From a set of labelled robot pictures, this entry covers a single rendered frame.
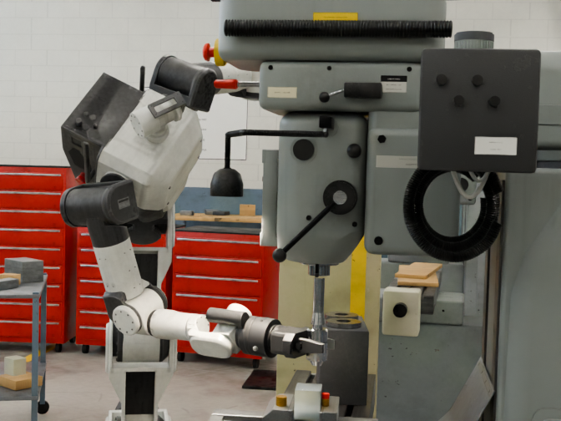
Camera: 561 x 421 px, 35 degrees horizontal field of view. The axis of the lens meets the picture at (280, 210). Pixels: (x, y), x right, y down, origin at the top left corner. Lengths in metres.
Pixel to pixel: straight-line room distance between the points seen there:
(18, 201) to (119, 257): 5.00
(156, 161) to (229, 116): 8.99
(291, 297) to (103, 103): 1.68
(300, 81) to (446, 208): 0.39
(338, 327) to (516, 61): 0.92
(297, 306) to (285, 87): 1.99
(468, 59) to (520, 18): 9.58
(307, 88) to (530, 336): 0.65
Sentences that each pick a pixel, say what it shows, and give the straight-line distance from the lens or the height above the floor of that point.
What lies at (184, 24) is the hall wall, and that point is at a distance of 11.41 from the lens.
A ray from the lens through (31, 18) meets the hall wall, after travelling 12.07.
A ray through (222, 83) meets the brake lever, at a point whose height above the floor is 1.70.
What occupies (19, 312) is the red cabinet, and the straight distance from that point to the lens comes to 7.21.
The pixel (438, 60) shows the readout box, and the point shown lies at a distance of 1.56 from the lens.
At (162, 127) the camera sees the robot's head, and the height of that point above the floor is 1.60.
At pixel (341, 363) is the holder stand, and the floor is 1.03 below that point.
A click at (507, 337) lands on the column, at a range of 1.79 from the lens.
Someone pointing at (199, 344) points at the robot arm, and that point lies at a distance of 2.07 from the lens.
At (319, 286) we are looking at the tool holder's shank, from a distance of 1.93.
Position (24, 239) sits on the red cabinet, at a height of 0.89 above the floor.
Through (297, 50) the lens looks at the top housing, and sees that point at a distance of 1.82.
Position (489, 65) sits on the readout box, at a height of 1.70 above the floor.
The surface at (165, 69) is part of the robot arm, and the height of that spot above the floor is 1.76.
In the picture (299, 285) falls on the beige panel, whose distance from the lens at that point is 3.70.
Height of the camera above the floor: 1.52
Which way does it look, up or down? 3 degrees down
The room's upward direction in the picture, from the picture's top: 2 degrees clockwise
